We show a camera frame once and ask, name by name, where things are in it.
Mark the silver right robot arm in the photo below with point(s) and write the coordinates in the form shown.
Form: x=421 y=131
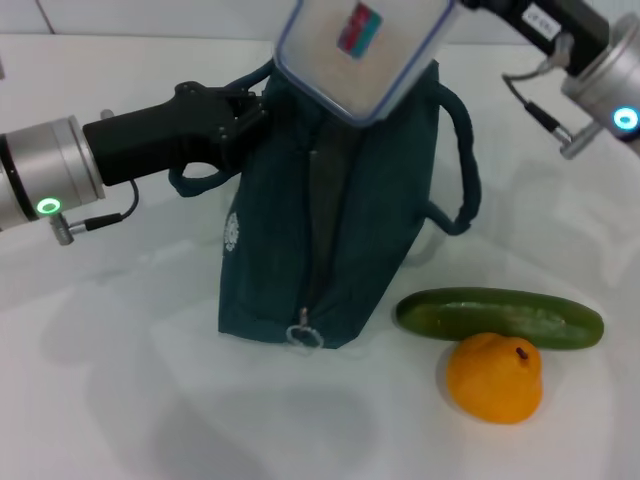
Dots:
x=610 y=85

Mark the green cucumber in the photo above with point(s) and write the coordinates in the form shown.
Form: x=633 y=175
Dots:
x=500 y=317

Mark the dark teal insulated lunch bag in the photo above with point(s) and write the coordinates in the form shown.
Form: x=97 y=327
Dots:
x=350 y=210

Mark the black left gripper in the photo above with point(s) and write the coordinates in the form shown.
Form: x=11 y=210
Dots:
x=150 y=140

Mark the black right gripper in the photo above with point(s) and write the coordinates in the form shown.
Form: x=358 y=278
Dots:
x=550 y=22

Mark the clear plastic food container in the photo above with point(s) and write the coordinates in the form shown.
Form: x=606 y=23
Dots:
x=360 y=60

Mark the orange pear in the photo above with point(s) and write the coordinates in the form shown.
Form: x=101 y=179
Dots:
x=492 y=382

